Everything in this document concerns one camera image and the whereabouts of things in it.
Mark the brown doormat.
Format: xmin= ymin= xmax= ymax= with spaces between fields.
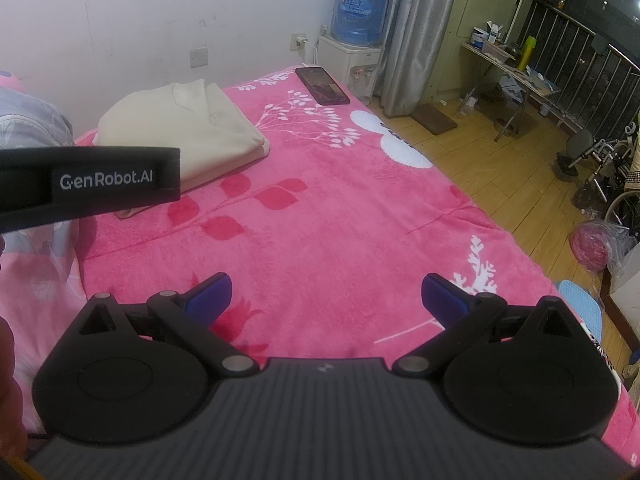
xmin=411 ymin=105 xmax=458 ymax=136

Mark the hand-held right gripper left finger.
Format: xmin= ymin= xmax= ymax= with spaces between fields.
xmin=75 ymin=272 xmax=261 ymax=378

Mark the yellow-green bottle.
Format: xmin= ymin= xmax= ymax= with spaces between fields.
xmin=516 ymin=36 xmax=537 ymax=72

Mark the pink floral blanket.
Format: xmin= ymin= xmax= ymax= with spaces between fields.
xmin=75 ymin=62 xmax=640 ymax=461

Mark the cream zip jacket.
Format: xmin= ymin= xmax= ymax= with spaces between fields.
xmin=97 ymin=80 xmax=271 ymax=218

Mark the metal balcony railing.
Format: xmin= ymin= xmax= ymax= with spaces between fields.
xmin=522 ymin=0 xmax=640 ymax=141

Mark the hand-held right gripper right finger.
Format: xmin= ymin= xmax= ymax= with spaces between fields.
xmin=391 ymin=272 xmax=581 ymax=377

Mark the pink plastic bag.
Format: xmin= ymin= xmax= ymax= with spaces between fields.
xmin=570 ymin=217 xmax=638 ymax=273

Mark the pile of cream coats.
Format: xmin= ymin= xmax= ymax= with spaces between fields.
xmin=627 ymin=127 xmax=640 ymax=186

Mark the wheelchair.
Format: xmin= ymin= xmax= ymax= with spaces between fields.
xmin=556 ymin=122 xmax=640 ymax=226

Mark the dark brown wallet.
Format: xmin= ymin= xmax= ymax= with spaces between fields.
xmin=295 ymin=66 xmax=351 ymax=106

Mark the pink patterned quilt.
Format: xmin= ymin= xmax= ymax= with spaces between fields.
xmin=0 ymin=71 xmax=83 ymax=436

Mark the grey curtain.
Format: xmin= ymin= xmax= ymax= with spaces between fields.
xmin=372 ymin=0 xmax=463 ymax=117

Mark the white water dispenser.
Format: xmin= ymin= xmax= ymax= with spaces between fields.
xmin=317 ymin=34 xmax=386 ymax=102

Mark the blue water jug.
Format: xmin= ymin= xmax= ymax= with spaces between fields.
xmin=331 ymin=0 xmax=392 ymax=46

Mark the light blue floor mat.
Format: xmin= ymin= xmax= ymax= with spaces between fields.
xmin=557 ymin=280 xmax=603 ymax=343

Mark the folding table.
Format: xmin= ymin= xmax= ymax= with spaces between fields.
xmin=461 ymin=40 xmax=563 ymax=143

